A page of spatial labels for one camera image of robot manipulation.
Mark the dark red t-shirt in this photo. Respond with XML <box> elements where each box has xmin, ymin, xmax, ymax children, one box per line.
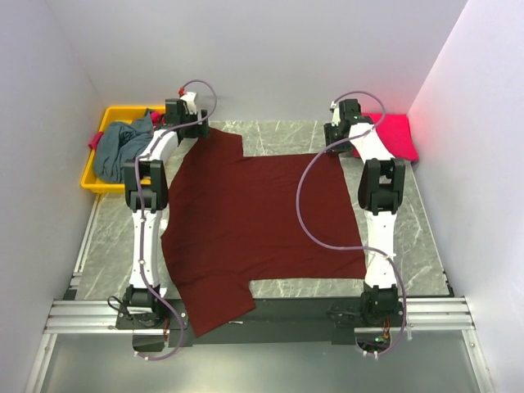
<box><xmin>161</xmin><ymin>129</ymin><xmax>366</xmax><ymax>336</ymax></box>

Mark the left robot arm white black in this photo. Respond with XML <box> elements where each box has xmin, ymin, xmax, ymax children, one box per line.
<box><xmin>120</xmin><ymin>92</ymin><xmax>210</xmax><ymax>329</ymax></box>

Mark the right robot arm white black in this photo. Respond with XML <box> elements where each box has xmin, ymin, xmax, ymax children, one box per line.
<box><xmin>324</xmin><ymin>94</ymin><xmax>405</xmax><ymax>327</ymax></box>

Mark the pink cloth in bin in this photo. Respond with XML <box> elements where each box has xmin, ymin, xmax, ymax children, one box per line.
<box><xmin>89</xmin><ymin>109</ymin><xmax>163</xmax><ymax>154</ymax></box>

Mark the folded pink t-shirt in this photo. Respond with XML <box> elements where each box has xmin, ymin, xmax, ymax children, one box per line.
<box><xmin>351</xmin><ymin>114</ymin><xmax>419</xmax><ymax>162</ymax></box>

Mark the grey-blue crumpled t-shirt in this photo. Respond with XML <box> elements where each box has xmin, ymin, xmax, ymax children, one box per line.
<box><xmin>93</xmin><ymin>109</ymin><xmax>154</xmax><ymax>183</ymax></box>

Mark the yellow plastic bin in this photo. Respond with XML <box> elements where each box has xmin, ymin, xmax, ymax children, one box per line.
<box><xmin>80</xmin><ymin>105</ymin><xmax>165</xmax><ymax>194</ymax></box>

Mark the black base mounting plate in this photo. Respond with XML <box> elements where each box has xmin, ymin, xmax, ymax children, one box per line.
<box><xmin>114</xmin><ymin>297</ymin><xmax>409</xmax><ymax>353</ymax></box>

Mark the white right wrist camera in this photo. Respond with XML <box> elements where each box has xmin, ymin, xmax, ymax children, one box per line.
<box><xmin>330</xmin><ymin>101</ymin><xmax>341</xmax><ymax>127</ymax></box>

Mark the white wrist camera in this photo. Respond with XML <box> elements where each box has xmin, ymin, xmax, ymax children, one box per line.
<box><xmin>178</xmin><ymin>87</ymin><xmax>197</xmax><ymax>115</ymax></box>
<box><xmin>330</xmin><ymin>101</ymin><xmax>341</xmax><ymax>127</ymax></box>

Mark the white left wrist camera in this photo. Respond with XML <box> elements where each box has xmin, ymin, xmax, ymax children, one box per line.
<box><xmin>178</xmin><ymin>87</ymin><xmax>197</xmax><ymax>115</ymax></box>

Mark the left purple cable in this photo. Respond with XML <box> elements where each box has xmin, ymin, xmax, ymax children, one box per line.
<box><xmin>137</xmin><ymin>79</ymin><xmax>218</xmax><ymax>362</ymax></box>

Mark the purple cable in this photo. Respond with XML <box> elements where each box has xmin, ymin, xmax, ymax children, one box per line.
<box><xmin>137</xmin><ymin>79</ymin><xmax>218</xmax><ymax>362</ymax></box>
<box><xmin>295</xmin><ymin>90</ymin><xmax>409</xmax><ymax>361</ymax></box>

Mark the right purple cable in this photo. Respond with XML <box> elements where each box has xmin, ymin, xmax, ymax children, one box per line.
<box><xmin>295</xmin><ymin>90</ymin><xmax>409</xmax><ymax>361</ymax></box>

